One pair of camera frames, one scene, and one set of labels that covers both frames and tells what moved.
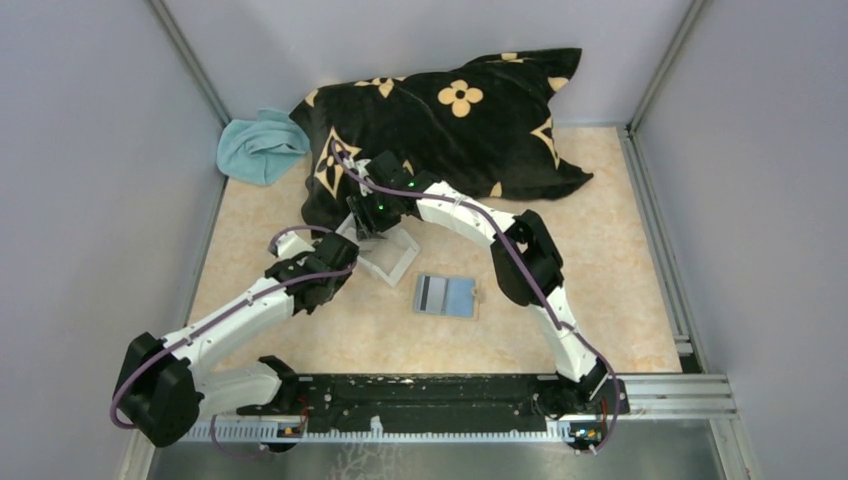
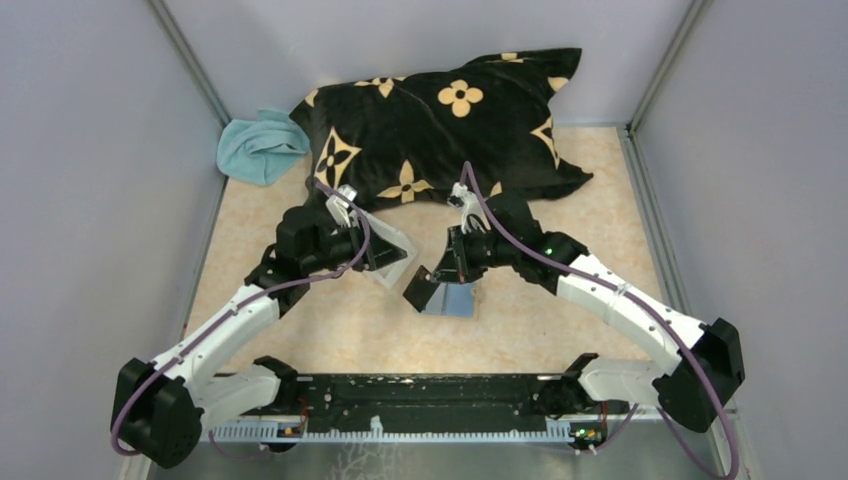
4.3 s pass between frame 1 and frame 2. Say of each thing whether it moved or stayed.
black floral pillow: stayed
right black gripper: moved
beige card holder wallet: stayed
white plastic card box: stayed
